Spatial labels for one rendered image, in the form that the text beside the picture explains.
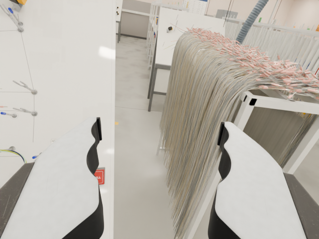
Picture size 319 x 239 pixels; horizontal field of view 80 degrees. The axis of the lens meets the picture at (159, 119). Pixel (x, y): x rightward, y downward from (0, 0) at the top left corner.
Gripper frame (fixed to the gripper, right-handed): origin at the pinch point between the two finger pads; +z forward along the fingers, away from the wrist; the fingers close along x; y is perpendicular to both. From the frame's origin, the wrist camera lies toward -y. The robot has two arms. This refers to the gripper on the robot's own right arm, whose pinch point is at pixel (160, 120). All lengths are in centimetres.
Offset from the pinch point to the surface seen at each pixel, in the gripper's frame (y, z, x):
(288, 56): 52, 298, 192
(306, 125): 35, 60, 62
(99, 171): 42, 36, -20
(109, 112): 28, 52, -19
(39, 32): 2, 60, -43
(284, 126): 40, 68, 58
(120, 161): 153, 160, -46
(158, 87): 110, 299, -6
